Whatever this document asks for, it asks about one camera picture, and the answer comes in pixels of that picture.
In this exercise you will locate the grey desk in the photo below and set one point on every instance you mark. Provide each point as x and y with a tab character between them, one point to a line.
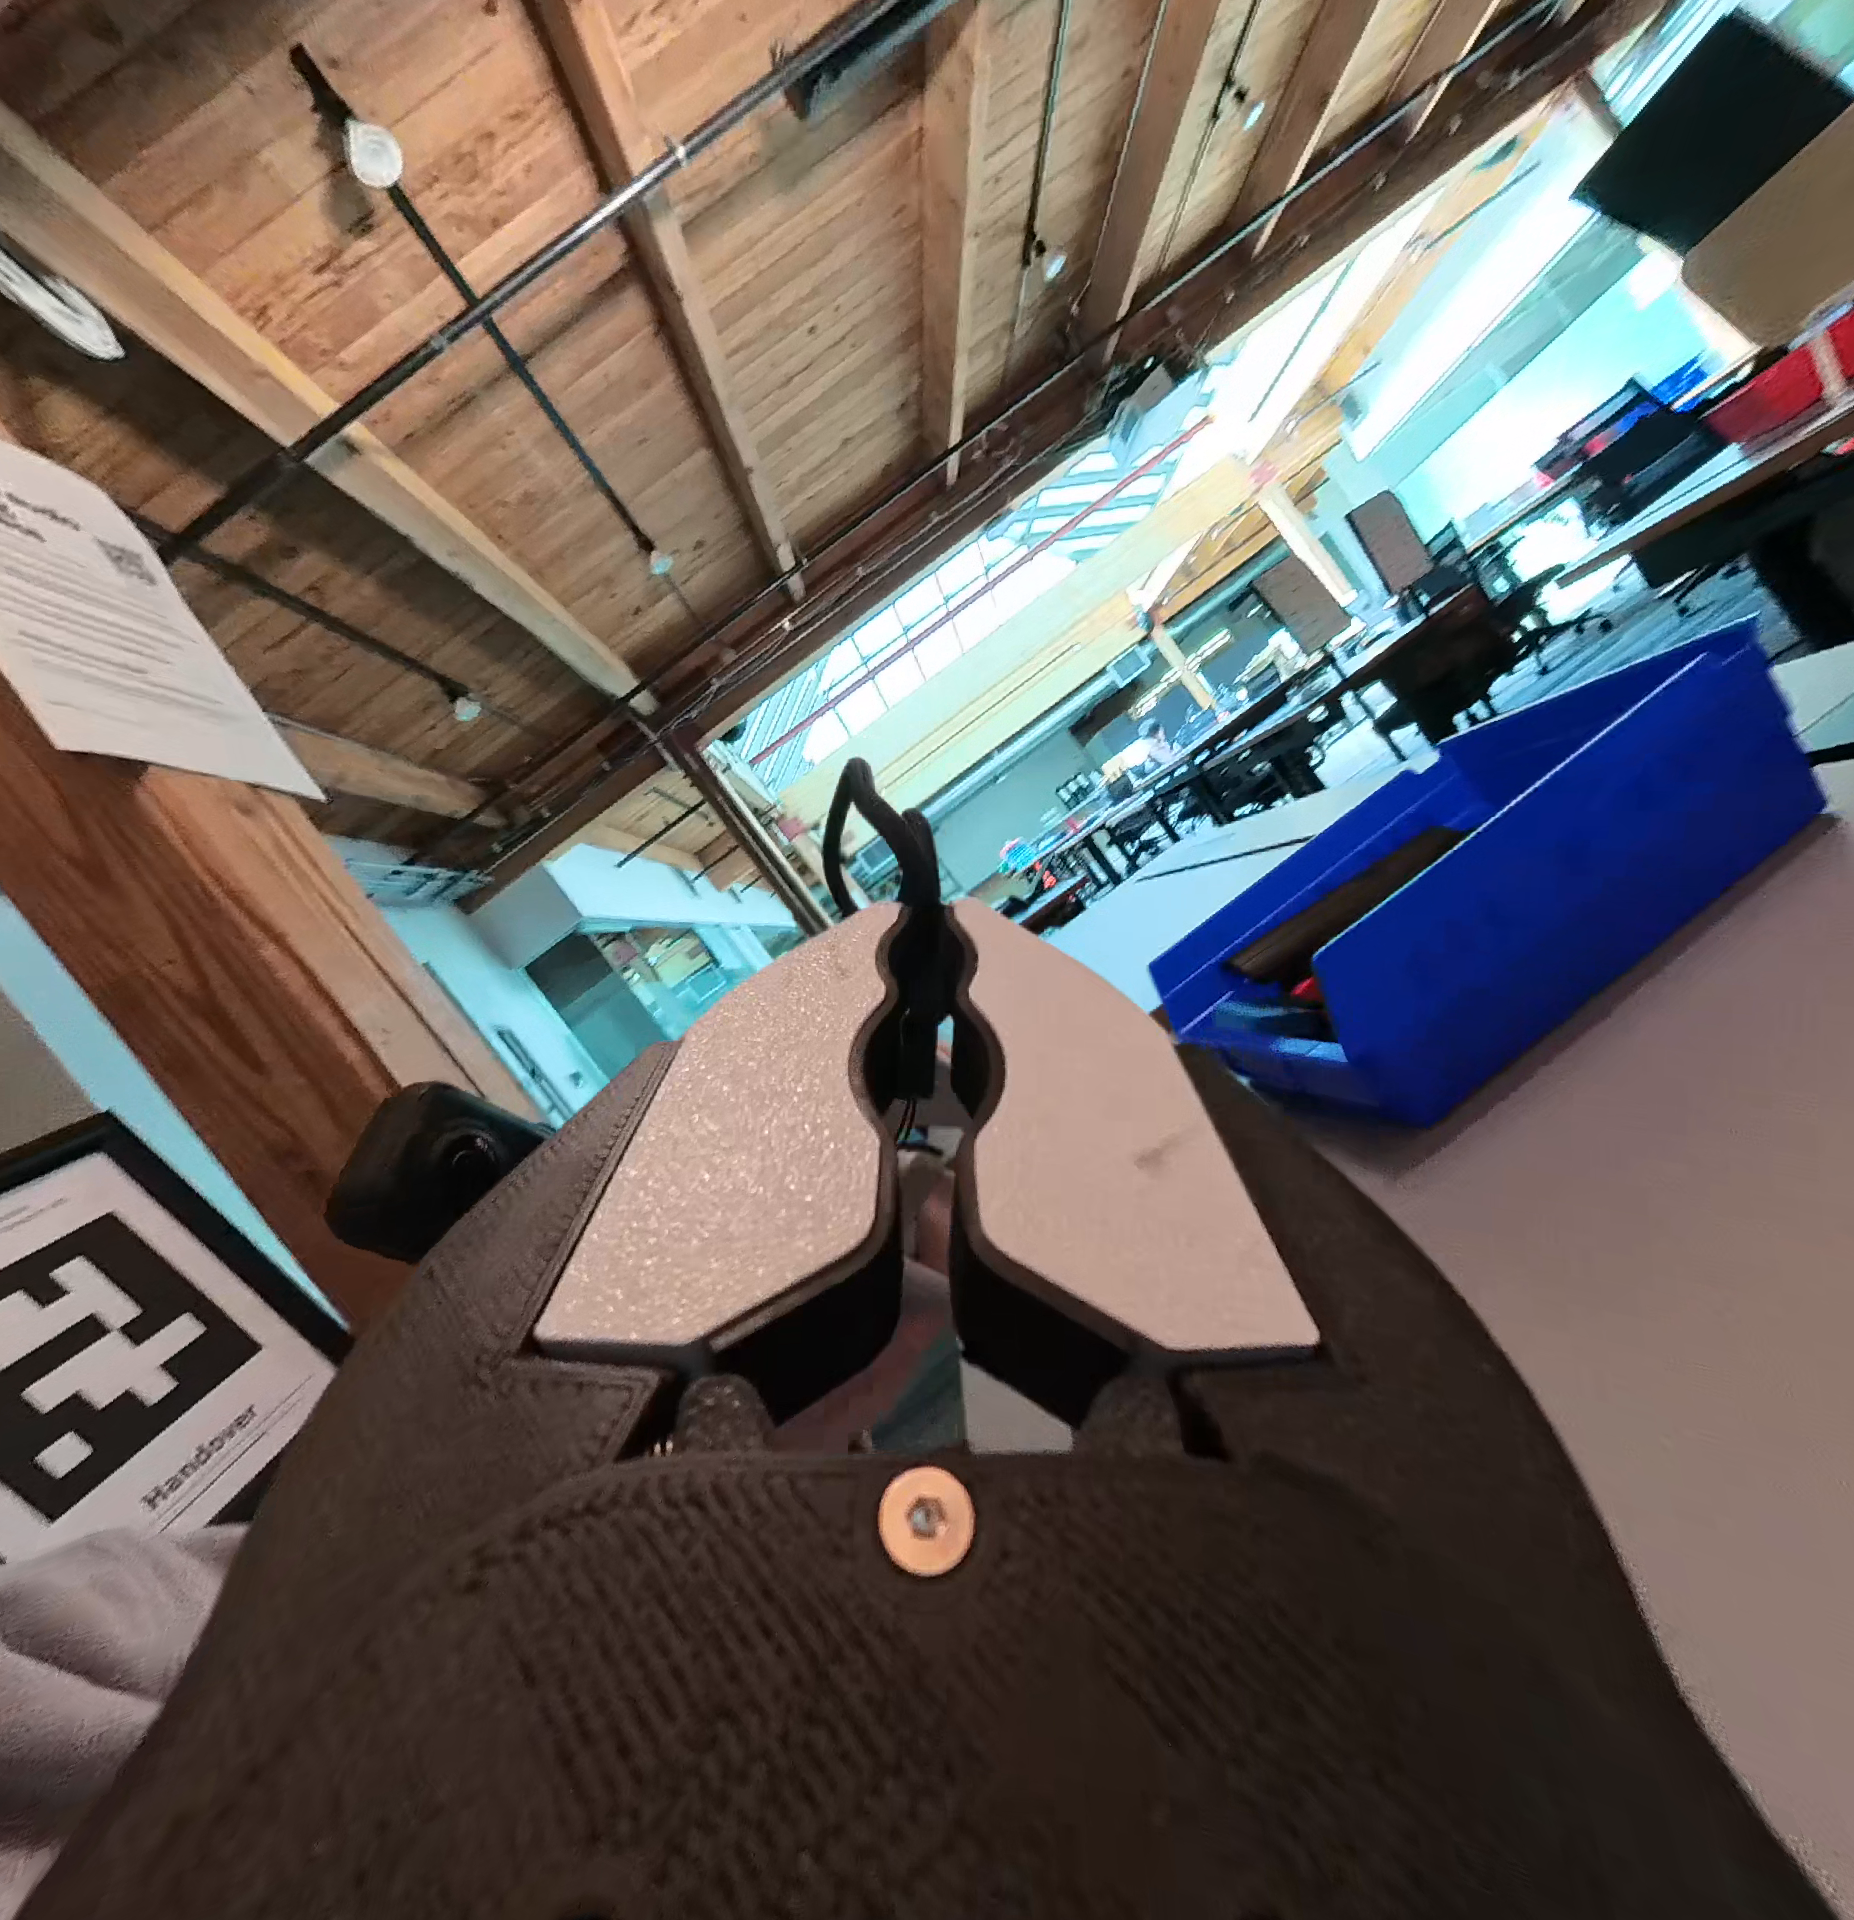
1616	1351

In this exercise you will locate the white ceiling spot lamp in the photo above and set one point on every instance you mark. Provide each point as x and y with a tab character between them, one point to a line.
372	152

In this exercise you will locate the blue plastic bin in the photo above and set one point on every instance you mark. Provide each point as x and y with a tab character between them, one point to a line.
1542	961

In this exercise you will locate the red plastic bin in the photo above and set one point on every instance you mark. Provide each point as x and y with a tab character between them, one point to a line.
1791	392

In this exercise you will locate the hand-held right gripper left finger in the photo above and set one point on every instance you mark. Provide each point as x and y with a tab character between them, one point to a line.
716	1170

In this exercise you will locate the ceiling projector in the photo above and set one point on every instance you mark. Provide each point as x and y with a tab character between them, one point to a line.
1152	392

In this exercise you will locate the round white ceiling fixture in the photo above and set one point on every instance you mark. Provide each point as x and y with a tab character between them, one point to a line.
42	292

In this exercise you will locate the person's left forearm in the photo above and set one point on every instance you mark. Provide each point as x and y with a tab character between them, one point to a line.
57	1694

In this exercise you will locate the white paper notice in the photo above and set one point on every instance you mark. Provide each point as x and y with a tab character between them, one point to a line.
102	630

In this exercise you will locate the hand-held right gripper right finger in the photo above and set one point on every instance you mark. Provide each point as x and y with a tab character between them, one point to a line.
1136	1201

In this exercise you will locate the document stand with black sheet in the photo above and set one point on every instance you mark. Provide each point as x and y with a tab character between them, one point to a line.
1707	135

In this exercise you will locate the framed marker sign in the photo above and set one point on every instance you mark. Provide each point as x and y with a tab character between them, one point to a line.
87	1351

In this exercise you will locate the wooden post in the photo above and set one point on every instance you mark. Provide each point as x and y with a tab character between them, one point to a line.
193	974

